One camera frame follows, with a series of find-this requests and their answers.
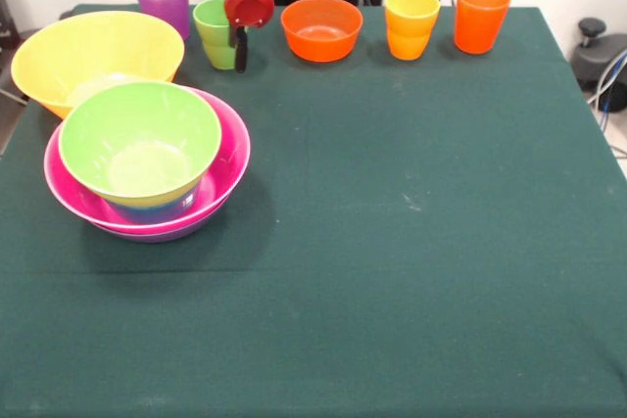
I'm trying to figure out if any purple bowl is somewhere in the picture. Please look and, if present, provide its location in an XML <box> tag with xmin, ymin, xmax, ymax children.
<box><xmin>90</xmin><ymin>214</ymin><xmax>231</xmax><ymax>244</ymax></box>

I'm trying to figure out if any orange cup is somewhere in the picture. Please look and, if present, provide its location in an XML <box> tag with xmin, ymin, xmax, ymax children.
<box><xmin>453</xmin><ymin>0</ymin><xmax>512</xmax><ymax>56</ymax></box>

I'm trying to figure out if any green cup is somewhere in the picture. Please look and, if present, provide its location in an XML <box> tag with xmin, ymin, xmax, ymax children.
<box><xmin>192</xmin><ymin>0</ymin><xmax>251</xmax><ymax>71</ymax></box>

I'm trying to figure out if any green bowl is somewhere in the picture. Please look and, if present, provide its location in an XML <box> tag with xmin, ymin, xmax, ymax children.
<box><xmin>57</xmin><ymin>80</ymin><xmax>223</xmax><ymax>205</ymax></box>

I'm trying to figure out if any dark grey equipment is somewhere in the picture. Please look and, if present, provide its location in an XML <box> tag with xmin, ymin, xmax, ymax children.
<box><xmin>0</xmin><ymin>0</ymin><xmax>24</xmax><ymax>55</ymax></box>

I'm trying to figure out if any dark green tablecloth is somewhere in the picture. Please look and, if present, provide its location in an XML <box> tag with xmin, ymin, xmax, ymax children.
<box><xmin>0</xmin><ymin>2</ymin><xmax>627</xmax><ymax>418</ymax></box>

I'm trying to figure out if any large pink bowl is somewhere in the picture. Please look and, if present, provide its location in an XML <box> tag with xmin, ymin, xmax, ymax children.
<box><xmin>43</xmin><ymin>87</ymin><xmax>253</xmax><ymax>236</ymax></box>

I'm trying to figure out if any orange bowl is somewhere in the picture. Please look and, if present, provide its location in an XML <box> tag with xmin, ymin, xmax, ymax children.
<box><xmin>280</xmin><ymin>0</ymin><xmax>364</xmax><ymax>64</ymax></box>

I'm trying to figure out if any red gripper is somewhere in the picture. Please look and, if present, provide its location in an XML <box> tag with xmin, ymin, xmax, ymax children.
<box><xmin>217</xmin><ymin>0</ymin><xmax>281</xmax><ymax>74</ymax></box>

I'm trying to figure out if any black clamp device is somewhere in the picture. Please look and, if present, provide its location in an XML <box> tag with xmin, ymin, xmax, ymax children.
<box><xmin>570</xmin><ymin>18</ymin><xmax>627</xmax><ymax>93</ymax></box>

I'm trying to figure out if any blue bowl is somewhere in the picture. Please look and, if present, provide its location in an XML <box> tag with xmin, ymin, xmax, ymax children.
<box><xmin>105</xmin><ymin>182</ymin><xmax>202</xmax><ymax>224</ymax></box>

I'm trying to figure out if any yellow-orange cup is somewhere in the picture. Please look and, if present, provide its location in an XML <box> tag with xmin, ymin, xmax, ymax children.
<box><xmin>384</xmin><ymin>0</ymin><xmax>442</xmax><ymax>62</ymax></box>

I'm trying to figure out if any purple cup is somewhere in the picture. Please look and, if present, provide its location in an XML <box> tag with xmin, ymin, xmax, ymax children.
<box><xmin>133</xmin><ymin>0</ymin><xmax>191</xmax><ymax>42</ymax></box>

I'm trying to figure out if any blue-grey cable bundle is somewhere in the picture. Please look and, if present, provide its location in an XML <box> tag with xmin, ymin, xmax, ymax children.
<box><xmin>586</xmin><ymin>48</ymin><xmax>627</xmax><ymax>114</ymax></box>

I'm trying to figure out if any large yellow bowl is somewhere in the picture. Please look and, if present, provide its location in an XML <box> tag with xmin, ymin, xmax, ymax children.
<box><xmin>10</xmin><ymin>10</ymin><xmax>186</xmax><ymax>120</ymax></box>

